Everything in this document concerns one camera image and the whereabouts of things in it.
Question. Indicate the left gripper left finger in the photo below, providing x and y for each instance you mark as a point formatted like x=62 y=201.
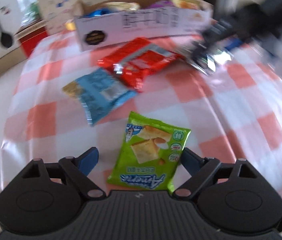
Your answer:
x=77 y=170

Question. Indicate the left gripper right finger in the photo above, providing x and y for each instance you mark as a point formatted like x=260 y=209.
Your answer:
x=202 y=171

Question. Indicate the green cracker packet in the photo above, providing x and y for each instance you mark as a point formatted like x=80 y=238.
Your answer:
x=149 y=155

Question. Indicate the light blue snack packet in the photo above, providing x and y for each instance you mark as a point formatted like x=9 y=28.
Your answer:
x=99 y=94

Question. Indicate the silver foil snack bag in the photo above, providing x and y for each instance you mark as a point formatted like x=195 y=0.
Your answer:
x=207 y=60

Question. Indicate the purple snack bag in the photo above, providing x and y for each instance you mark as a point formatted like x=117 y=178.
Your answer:
x=161 y=4

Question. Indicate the red snack bag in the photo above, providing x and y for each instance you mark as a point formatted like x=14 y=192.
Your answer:
x=135 y=61

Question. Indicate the yellow chips packet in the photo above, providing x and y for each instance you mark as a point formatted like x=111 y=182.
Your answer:
x=187 y=4

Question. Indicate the red gift box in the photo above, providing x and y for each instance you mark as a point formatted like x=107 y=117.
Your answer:
x=30 y=36

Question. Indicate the white cardboard milk box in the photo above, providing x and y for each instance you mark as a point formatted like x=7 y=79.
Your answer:
x=120 y=27

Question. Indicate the popcorn snack bag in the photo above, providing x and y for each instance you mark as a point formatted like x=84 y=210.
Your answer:
x=122 y=6

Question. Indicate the dark blue foil snack bag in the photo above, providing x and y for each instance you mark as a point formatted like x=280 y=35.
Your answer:
x=99 y=12

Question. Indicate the clear plastic bag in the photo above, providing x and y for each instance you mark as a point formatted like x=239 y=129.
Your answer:
x=30 y=12

